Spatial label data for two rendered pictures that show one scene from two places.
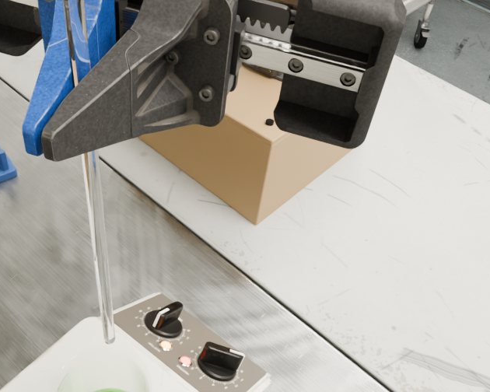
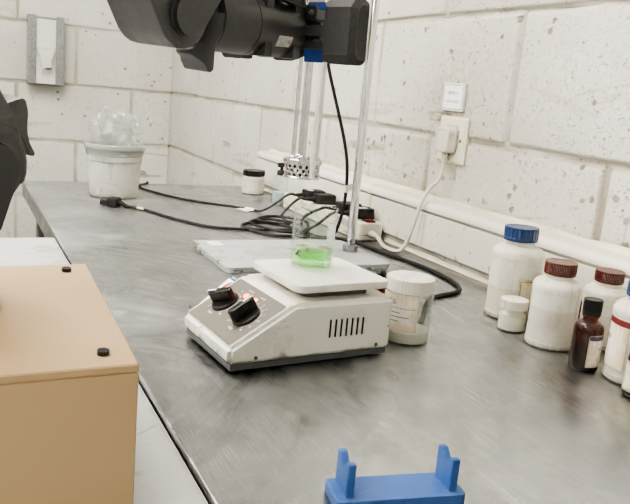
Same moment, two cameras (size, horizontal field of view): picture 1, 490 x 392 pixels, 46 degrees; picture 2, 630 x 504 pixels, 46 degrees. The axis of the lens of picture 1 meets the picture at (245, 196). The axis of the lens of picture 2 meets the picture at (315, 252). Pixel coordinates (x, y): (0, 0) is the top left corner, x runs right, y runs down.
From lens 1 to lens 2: 1.01 m
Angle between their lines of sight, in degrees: 117
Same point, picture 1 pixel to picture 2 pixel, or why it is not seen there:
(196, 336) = (225, 317)
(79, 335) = (311, 283)
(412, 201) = not seen: outside the picture
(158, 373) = (273, 269)
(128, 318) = (271, 311)
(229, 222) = not seen: hidden behind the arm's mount
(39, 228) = (312, 439)
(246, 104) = (63, 284)
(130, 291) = (245, 386)
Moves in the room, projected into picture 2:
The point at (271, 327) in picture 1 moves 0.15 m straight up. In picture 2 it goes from (149, 349) to (155, 212)
